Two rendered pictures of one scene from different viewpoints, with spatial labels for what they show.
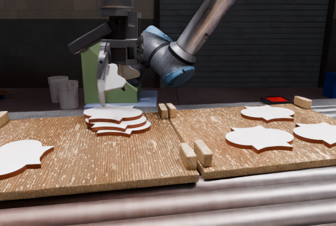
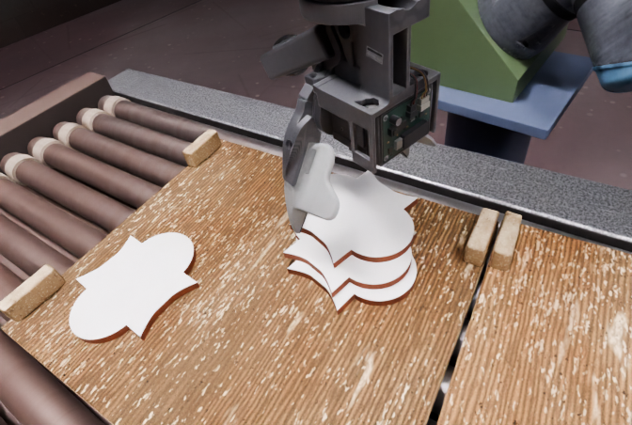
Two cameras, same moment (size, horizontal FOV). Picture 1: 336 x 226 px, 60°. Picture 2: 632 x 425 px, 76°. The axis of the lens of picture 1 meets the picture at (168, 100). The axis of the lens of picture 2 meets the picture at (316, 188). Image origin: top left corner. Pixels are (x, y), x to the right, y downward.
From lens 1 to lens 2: 46 cm
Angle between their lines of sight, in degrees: 50
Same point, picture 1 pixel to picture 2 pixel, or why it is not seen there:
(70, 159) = (195, 338)
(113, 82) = (313, 198)
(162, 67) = (599, 40)
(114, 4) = not seen: outside the picture
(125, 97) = (489, 85)
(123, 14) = (345, 20)
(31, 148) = (168, 271)
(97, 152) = (246, 338)
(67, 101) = not seen: outside the picture
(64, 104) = not seen: outside the picture
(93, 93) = (425, 62)
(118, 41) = (334, 100)
